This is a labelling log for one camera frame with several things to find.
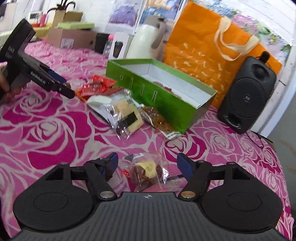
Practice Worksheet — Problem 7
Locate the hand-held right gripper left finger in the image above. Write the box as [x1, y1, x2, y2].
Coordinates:
[44, 152, 118, 201]

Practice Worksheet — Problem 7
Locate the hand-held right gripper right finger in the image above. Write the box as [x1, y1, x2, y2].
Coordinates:
[177, 153, 251, 201]

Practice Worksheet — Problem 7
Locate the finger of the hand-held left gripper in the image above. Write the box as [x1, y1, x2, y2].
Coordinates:
[39, 64, 71, 88]
[52, 81, 76, 100]

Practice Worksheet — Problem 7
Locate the red snack packet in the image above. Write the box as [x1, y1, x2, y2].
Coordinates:
[90, 75, 117, 90]
[77, 82, 103, 101]

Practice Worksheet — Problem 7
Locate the clear yellow-cookie snack packet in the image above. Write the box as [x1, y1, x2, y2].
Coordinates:
[122, 152, 177, 193]

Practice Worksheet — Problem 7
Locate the clear biscuit packet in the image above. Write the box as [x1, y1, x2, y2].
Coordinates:
[111, 89, 146, 141]

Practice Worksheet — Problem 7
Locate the brown cake packet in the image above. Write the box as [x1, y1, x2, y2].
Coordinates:
[141, 105, 182, 140]

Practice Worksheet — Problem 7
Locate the green cardboard box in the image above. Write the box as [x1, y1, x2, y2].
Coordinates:
[106, 58, 218, 135]

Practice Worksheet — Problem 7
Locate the person's left hand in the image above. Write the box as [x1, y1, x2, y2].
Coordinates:
[0, 66, 28, 103]

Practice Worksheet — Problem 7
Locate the brown cardboard box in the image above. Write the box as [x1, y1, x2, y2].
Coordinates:
[47, 27, 97, 50]

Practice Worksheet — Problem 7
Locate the pink rose blanket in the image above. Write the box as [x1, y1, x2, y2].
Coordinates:
[0, 38, 294, 241]

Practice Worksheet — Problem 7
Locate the tall brown box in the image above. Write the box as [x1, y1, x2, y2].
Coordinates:
[52, 9, 84, 27]

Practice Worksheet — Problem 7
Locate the green box lid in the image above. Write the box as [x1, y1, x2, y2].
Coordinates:
[57, 22, 96, 30]

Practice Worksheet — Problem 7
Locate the black tumbler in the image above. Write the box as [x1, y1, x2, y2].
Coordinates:
[95, 32, 110, 54]

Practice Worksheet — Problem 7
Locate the pink-capped clear bottle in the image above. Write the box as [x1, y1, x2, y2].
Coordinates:
[103, 35, 114, 57]

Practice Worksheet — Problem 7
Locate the white tumbler carton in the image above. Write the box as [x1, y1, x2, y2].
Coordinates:
[109, 32, 134, 59]

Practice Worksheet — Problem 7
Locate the black speaker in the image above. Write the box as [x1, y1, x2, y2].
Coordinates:
[217, 56, 277, 135]

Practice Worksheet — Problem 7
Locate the purple bedding poster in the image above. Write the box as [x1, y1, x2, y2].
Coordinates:
[108, 0, 139, 26]

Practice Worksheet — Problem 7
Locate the white thermos jug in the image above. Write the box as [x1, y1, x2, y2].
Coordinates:
[126, 16, 173, 59]

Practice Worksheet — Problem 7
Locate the orange tote bag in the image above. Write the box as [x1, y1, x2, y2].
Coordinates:
[163, 1, 283, 108]

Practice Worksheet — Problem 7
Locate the blue bedding poster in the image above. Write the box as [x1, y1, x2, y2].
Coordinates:
[143, 0, 184, 22]

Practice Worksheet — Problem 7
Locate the floral wall poster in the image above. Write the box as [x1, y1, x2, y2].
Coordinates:
[229, 7, 292, 54]

